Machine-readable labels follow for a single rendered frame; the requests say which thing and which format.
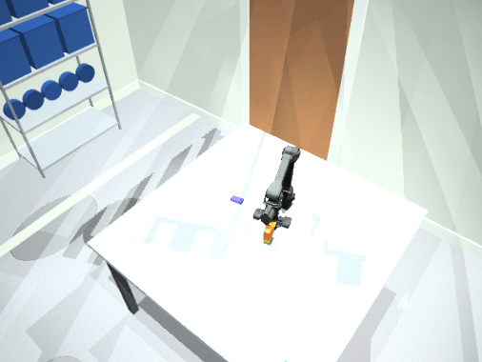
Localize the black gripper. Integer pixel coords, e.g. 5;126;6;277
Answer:
252;208;292;231

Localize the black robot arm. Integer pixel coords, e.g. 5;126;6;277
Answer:
260;145;302;224

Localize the small blue bar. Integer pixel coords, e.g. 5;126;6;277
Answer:
231;195;244;205

